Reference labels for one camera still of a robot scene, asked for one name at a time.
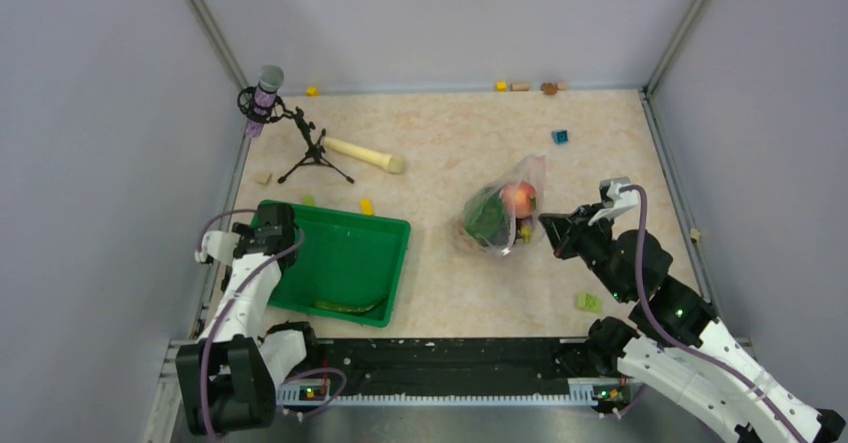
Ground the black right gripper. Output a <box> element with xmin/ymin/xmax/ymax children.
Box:
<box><xmin>539</xmin><ymin>201</ymin><xmax>631</xmax><ymax>302</ymax></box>

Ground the peach fruit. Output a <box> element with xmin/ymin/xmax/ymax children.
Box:
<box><xmin>500</xmin><ymin>181</ymin><xmax>537</xmax><ymax>218</ymax></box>

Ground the clear zip top bag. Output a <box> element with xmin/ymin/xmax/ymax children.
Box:
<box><xmin>450</xmin><ymin>155</ymin><xmax>546</xmax><ymax>257</ymax></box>

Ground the green bok choy vegetable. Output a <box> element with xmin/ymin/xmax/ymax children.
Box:
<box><xmin>462</xmin><ymin>186</ymin><xmax>510</xmax><ymax>246</ymax></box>

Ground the purple eggplant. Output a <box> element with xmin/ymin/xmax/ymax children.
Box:
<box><xmin>516</xmin><ymin>220</ymin><xmax>534</xmax><ymax>244</ymax></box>

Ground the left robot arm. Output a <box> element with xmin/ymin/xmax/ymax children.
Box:
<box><xmin>175</xmin><ymin>202</ymin><xmax>321</xmax><ymax>437</ymax></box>

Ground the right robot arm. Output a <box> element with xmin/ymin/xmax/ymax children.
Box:
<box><xmin>540</xmin><ymin>204</ymin><xmax>847</xmax><ymax>442</ymax></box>

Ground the tan wooden block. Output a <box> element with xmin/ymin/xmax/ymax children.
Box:
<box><xmin>254</xmin><ymin>172</ymin><xmax>272</xmax><ymax>185</ymax></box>

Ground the green plastic tray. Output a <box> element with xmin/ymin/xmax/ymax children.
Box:
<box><xmin>269</xmin><ymin>204</ymin><xmax>411</xmax><ymax>328</ymax></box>

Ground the light green block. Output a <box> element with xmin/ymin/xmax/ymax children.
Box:
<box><xmin>575</xmin><ymin>292</ymin><xmax>603</xmax><ymax>314</ymax></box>

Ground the blue toy brick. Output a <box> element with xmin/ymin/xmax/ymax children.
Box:
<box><xmin>551</xmin><ymin>129</ymin><xmax>569</xmax><ymax>145</ymax></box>

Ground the black tripod stand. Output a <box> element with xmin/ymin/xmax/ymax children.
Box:
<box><xmin>277</xmin><ymin>107</ymin><xmax>355</xmax><ymax>184</ymax></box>

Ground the yellow block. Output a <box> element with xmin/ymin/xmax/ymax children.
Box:
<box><xmin>359</xmin><ymin>198</ymin><xmax>375</xmax><ymax>216</ymax></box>

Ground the cream toy microphone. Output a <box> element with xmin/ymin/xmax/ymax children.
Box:
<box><xmin>324</xmin><ymin>137</ymin><xmax>405</xmax><ymax>174</ymax></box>

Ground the brown wooden piece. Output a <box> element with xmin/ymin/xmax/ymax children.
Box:
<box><xmin>540</xmin><ymin>82</ymin><xmax>559</xmax><ymax>96</ymax></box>

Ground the purple studio microphone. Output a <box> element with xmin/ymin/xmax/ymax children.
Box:
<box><xmin>237</xmin><ymin>65</ymin><xmax>284</xmax><ymax>138</ymax></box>

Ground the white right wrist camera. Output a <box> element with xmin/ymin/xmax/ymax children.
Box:
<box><xmin>588</xmin><ymin>177</ymin><xmax>640</xmax><ymax>225</ymax></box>

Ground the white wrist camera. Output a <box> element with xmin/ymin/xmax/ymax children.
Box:
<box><xmin>588</xmin><ymin>177</ymin><xmax>640</xmax><ymax>225</ymax></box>
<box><xmin>194</xmin><ymin>230</ymin><xmax>240</xmax><ymax>266</ymax></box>

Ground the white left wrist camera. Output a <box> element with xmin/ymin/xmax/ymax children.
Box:
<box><xmin>194</xmin><ymin>230</ymin><xmax>240</xmax><ymax>266</ymax></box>

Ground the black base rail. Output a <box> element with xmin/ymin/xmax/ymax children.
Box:
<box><xmin>292</xmin><ymin>337</ymin><xmax>628</xmax><ymax>397</ymax></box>

